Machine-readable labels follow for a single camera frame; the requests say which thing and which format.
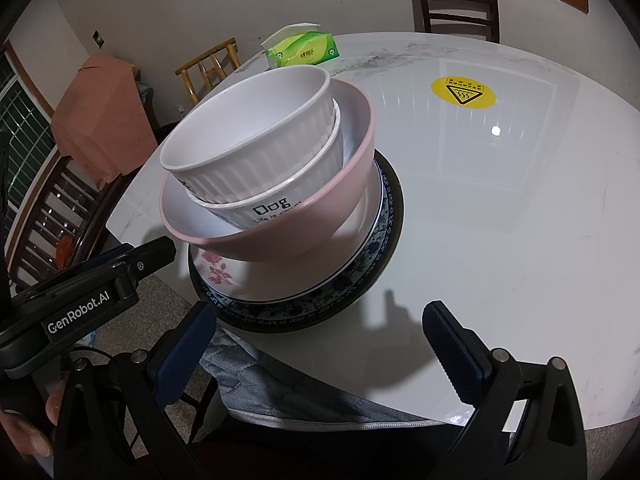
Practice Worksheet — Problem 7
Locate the pink cloth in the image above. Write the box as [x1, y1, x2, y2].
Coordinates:
[50, 54, 158, 183]

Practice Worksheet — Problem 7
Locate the white ribbed bowl black print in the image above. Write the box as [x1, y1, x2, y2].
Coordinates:
[189, 100, 346, 231]

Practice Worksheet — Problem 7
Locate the white plate with pink flowers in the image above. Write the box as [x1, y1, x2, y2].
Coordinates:
[192, 160, 383, 303]

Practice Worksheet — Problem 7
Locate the large blue floral plate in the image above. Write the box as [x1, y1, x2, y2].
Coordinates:
[187, 147, 405, 334]

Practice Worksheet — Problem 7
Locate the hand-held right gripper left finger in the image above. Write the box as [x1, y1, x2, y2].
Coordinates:
[52, 301, 217, 480]

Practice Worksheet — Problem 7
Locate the white ribbed bowl pink base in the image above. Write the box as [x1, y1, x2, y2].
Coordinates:
[159, 65, 335, 206]

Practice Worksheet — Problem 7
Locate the bamboo chair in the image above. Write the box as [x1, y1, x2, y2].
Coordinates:
[175, 37, 243, 108]

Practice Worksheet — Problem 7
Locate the person's left hand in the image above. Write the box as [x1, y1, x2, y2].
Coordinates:
[0, 394, 66, 457]

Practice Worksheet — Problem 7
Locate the dark wooden chair curved back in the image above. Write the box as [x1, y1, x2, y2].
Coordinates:
[7, 155, 136, 291]

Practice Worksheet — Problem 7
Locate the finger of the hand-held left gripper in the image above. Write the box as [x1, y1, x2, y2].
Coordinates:
[30, 244, 135, 296]
[117, 236, 177, 286]

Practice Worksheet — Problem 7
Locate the green tissue pack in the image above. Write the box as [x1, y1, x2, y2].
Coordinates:
[261, 22, 341, 70]

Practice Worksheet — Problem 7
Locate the orange bag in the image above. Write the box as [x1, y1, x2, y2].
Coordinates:
[54, 239, 77, 272]

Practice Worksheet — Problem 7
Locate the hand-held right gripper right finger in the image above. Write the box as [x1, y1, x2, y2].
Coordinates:
[422, 301, 588, 480]

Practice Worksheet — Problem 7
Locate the grey quilted jacket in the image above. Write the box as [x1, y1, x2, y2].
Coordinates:
[197, 329, 453, 433]

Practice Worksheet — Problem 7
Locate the yellow round warning sticker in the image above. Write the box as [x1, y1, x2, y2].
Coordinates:
[431, 75, 496, 110]

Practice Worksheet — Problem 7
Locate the white framed grille window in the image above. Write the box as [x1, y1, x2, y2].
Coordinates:
[0, 42, 61, 221]

